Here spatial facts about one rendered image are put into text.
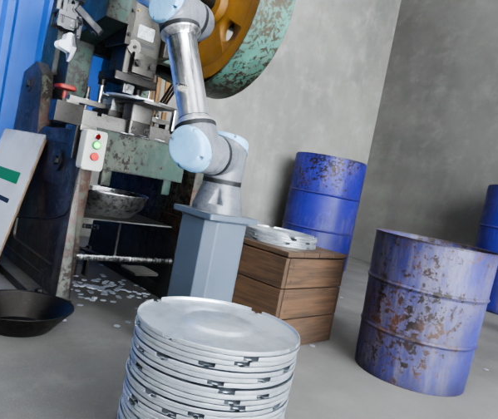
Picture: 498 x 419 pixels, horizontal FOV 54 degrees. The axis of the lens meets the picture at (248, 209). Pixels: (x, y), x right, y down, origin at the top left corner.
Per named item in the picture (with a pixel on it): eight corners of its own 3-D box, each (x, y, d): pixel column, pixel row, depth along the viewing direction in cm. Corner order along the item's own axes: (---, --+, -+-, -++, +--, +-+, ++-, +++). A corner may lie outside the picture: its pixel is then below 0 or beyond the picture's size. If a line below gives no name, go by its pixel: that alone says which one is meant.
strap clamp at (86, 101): (105, 116, 199) (109, 91, 199) (63, 105, 188) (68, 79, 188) (99, 115, 204) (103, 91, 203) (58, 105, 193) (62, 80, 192)
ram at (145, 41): (160, 81, 202) (173, 9, 200) (126, 71, 192) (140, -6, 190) (139, 82, 215) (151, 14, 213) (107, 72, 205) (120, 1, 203)
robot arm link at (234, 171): (249, 184, 149) (258, 140, 148) (225, 179, 138) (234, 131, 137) (217, 178, 155) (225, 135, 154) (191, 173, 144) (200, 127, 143)
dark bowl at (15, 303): (86, 341, 146) (90, 318, 146) (-27, 349, 126) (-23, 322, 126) (51, 309, 169) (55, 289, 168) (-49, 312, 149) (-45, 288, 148)
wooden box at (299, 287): (329, 339, 196) (347, 254, 194) (268, 351, 168) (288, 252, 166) (256, 308, 223) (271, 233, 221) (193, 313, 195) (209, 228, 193)
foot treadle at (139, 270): (156, 287, 181) (159, 273, 181) (132, 287, 175) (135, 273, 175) (91, 250, 226) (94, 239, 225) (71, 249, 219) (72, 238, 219)
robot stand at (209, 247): (230, 365, 150) (259, 219, 147) (181, 372, 137) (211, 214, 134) (194, 342, 163) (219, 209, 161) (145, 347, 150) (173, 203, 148)
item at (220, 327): (322, 336, 94) (322, 332, 94) (250, 373, 68) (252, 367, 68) (199, 293, 107) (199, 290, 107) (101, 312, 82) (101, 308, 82)
